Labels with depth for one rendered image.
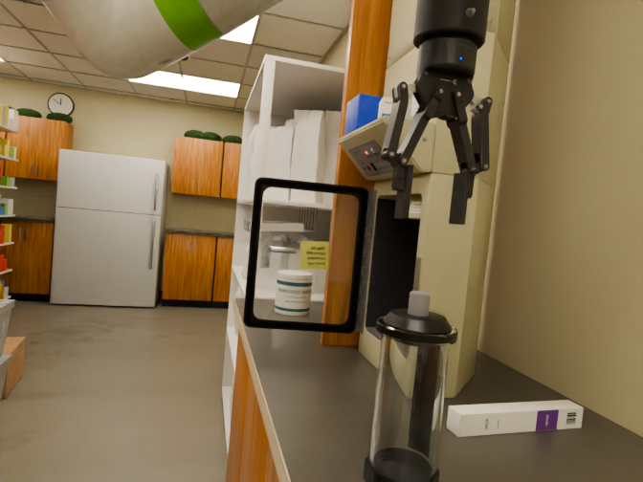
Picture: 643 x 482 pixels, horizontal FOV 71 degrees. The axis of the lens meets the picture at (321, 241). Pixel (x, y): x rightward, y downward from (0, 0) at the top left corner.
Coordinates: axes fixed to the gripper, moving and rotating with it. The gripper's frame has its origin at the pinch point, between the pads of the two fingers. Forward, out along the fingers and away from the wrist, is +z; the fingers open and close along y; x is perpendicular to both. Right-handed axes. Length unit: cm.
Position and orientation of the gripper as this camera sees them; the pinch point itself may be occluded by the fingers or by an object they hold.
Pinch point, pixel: (431, 201)
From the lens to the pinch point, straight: 62.3
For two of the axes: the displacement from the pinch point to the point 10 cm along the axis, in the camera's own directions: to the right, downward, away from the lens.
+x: 2.4, 0.8, -9.7
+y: -9.7, -0.8, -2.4
